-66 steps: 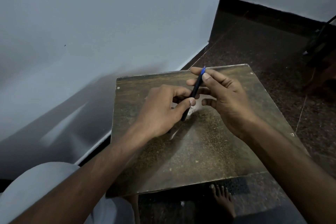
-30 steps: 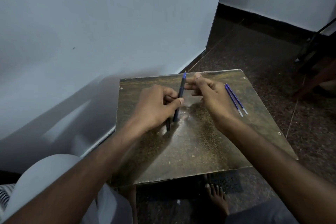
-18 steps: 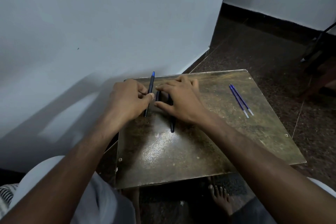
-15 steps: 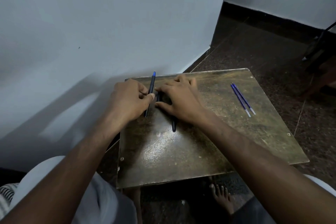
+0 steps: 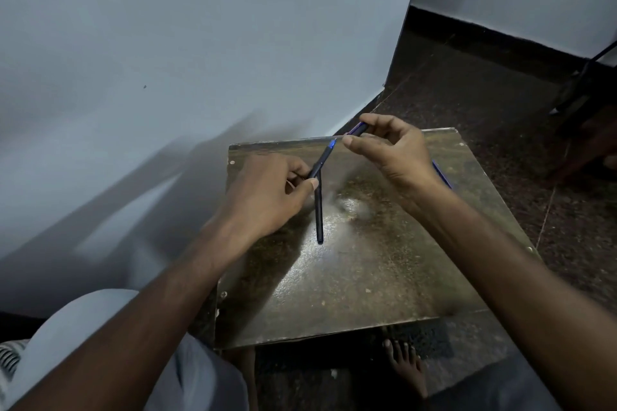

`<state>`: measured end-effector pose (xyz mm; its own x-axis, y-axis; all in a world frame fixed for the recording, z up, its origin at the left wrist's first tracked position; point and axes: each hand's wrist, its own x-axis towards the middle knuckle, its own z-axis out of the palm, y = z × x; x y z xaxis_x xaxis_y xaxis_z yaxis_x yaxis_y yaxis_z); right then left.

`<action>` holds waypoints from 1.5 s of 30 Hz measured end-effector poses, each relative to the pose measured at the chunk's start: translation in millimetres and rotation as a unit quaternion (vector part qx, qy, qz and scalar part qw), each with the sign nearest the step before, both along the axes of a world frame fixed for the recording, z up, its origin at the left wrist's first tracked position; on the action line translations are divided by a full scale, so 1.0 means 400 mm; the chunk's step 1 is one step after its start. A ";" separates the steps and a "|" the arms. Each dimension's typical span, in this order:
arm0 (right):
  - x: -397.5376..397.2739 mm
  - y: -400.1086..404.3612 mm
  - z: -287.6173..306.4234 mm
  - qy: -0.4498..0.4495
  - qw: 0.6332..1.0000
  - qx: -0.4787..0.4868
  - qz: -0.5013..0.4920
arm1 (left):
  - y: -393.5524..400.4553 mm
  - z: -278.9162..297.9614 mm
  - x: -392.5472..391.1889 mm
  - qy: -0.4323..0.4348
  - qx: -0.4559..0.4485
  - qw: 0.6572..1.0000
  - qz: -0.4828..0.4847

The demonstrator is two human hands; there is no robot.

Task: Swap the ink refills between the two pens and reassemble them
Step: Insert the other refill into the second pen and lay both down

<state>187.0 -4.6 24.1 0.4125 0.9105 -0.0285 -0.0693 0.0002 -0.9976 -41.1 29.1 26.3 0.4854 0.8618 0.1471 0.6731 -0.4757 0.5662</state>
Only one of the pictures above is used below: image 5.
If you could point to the person's leg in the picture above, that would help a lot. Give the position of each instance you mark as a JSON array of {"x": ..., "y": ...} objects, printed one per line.
[
  {"x": 496, "y": 386},
  {"x": 72, "y": 338}
]

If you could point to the person's right hand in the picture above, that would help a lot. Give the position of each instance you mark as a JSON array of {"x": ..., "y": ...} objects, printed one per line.
[{"x": 400, "y": 155}]

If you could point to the person's right forearm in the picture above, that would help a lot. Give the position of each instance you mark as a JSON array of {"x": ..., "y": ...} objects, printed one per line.
[{"x": 525, "y": 304}]

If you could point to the blue ink refill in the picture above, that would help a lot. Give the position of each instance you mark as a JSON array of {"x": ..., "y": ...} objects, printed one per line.
[{"x": 442, "y": 175}]

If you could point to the person's left leg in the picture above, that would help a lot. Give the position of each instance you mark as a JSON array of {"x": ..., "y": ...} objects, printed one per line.
[{"x": 72, "y": 338}]

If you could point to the dark blue pen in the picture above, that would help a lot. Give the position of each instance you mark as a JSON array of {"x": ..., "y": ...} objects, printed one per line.
[
  {"x": 319, "y": 218},
  {"x": 320, "y": 162}
]

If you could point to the person's right leg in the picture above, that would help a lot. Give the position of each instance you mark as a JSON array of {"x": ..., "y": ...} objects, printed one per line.
[{"x": 496, "y": 386}]

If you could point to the small wooden table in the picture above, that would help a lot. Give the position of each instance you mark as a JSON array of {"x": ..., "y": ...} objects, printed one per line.
[{"x": 366, "y": 280}]

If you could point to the person's left hand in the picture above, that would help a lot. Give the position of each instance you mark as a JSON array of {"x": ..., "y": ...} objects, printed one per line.
[{"x": 265, "y": 199}]

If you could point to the black floor mat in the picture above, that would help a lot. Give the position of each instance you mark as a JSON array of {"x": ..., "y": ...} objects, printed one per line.
[{"x": 429, "y": 338}]

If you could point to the striped grey cloth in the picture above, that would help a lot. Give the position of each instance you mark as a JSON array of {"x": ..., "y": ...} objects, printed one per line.
[{"x": 8, "y": 360}]

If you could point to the person's left forearm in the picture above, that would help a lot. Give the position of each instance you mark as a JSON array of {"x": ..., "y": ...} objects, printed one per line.
[{"x": 135, "y": 324}]

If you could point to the dark wooden chair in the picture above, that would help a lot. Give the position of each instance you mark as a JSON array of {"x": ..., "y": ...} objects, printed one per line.
[
  {"x": 605, "y": 52},
  {"x": 588, "y": 146},
  {"x": 578, "y": 97}
]

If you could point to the person's bare right foot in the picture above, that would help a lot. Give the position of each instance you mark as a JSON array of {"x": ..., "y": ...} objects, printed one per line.
[{"x": 407, "y": 365}]

